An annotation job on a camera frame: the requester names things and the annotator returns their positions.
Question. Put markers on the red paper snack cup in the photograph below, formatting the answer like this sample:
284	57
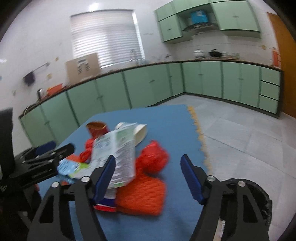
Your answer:
97	129

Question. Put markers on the dark hanging cloth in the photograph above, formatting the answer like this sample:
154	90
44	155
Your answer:
29	79

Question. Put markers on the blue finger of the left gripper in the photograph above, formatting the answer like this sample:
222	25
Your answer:
42	149

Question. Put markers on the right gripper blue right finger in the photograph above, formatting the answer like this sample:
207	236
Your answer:
208	191

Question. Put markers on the chrome sink faucet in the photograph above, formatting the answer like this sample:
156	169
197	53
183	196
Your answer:
135	58

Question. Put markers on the brown wooden door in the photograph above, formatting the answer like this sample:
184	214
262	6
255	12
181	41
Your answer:
286	46

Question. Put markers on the light blue snack wrapper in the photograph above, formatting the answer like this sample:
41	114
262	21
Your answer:
72	169

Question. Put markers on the green lower kitchen cabinets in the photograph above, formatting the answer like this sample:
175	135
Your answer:
253	86

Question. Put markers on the brown cardboard box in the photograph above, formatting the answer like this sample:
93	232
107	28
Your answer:
82	68

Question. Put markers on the green upper wall cabinets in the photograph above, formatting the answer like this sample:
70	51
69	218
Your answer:
234	18

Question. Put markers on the small red plastic bag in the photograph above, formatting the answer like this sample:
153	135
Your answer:
85	156

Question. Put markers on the red white blue wrapper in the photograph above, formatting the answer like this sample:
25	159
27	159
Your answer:
107	204

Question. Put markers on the orange thermos flask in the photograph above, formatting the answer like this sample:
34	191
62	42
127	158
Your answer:
276	58

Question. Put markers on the blue foam floor mat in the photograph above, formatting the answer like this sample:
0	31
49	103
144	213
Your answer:
174	129

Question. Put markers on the black trash bin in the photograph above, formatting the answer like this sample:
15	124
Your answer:
247	211

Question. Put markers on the white paper cup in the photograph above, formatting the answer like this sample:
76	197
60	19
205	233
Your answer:
140	130

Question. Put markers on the large white plastic food bag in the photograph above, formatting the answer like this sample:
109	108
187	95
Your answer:
119	143

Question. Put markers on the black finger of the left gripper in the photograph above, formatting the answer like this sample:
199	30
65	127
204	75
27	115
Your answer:
32	169

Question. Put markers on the white window blind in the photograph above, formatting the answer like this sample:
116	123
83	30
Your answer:
110	33

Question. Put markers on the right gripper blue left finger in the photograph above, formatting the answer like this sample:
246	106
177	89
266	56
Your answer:
53	220

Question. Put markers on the orange plastic basin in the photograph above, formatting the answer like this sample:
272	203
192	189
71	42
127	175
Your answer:
54	90

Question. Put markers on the steel range hood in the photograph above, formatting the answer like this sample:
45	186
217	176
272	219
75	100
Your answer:
201	27

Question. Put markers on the blue box on hood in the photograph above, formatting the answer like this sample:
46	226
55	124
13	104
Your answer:
199	17

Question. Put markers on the orange mesh net bag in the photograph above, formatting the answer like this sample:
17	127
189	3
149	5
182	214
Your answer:
145	195

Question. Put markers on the steel kettle on counter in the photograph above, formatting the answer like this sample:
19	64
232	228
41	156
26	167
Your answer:
40	94

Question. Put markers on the white cooking pot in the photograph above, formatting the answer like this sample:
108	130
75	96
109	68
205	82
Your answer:
199	54

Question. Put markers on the black wok pan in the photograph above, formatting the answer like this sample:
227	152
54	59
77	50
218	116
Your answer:
215	54

